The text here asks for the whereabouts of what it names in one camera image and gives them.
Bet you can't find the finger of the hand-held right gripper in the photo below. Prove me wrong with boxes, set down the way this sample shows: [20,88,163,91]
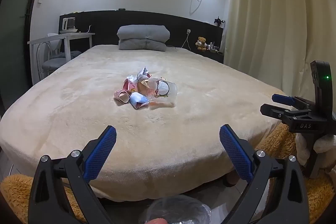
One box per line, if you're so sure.
[272,94,313,109]
[260,103,311,122]

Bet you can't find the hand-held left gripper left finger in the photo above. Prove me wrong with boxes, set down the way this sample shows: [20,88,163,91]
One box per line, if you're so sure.
[28,125,117,224]

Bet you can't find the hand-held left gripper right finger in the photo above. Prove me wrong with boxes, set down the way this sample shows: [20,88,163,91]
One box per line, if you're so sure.
[219,124,310,224]

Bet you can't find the light blue packet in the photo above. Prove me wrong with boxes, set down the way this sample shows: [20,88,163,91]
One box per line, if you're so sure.
[129,93,150,110]

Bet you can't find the pink packet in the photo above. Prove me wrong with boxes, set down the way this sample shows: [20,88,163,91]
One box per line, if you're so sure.
[113,79,137,103]

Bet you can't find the bin with clear plastic bag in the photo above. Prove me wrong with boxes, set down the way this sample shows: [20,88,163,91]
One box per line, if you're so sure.
[138,195,212,224]

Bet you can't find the clear plastic cup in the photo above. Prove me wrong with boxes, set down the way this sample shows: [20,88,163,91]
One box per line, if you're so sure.
[150,78,178,107]

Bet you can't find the white-blue wrapper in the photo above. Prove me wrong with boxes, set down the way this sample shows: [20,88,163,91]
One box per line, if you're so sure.
[137,67,152,80]

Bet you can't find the person's right hand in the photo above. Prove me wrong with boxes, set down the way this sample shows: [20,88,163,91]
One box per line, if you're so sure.
[295,133,336,167]

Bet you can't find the cream plush bed blanket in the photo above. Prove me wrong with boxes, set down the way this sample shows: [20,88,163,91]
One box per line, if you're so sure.
[0,44,292,202]

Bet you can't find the cream curtain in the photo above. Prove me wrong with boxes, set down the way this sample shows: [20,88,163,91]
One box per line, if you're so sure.
[223,0,336,114]

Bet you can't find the small toiletry bottles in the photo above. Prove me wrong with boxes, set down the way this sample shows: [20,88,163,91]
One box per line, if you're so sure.
[207,42,223,54]

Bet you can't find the brown fuzzy rug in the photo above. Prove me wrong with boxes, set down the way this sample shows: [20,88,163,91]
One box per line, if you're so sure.
[0,122,336,224]

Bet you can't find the brown teddy bear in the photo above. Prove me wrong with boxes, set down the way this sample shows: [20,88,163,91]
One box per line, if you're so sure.
[195,36,208,52]

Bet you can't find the grey chair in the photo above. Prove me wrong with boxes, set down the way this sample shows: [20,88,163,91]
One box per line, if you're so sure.
[37,33,82,80]

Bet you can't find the white table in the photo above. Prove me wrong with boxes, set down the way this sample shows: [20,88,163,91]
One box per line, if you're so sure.
[28,32,95,85]

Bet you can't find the grey folded pillow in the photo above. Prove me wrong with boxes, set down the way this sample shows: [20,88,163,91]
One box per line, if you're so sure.
[117,25,171,52]

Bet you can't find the black headboard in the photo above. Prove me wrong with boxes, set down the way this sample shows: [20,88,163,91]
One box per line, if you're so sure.
[59,10,224,64]

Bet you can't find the white electric kettle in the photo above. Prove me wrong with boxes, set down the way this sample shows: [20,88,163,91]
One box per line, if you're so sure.
[59,17,79,35]

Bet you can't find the frosted glass door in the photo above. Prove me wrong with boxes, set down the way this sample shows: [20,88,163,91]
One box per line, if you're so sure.
[0,0,57,109]

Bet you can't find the white charger with cable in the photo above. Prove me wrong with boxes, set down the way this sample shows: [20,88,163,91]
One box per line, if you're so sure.
[168,29,191,50]

